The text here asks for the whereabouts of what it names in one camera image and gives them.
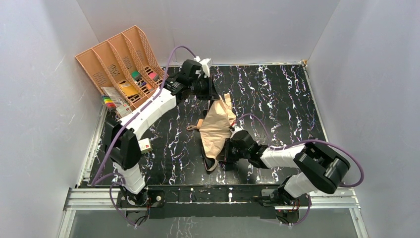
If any white paper card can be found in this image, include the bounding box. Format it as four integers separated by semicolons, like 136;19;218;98
101;87;122;101

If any orange plastic file organizer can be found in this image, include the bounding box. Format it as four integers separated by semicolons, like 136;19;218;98
75;26;164;110

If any yellow notepad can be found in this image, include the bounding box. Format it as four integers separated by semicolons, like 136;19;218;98
118;83;139;97

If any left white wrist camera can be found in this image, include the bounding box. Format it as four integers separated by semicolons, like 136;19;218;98
194;56;213;77

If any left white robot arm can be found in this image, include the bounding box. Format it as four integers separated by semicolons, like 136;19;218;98
103;58;219;195

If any small white green box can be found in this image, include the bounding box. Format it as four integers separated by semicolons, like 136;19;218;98
138;138;153;154

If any beige folding umbrella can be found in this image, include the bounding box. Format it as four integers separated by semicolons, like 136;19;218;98
187;93;236;172

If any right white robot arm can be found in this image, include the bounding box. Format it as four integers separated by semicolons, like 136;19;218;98
224;128;351;204

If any colourful marker set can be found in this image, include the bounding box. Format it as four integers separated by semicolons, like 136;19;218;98
101;95;117;110

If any pink eraser block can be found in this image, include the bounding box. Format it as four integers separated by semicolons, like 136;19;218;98
148;72;160;82

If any green eraser block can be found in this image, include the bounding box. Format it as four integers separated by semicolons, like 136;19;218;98
131;71;142;81

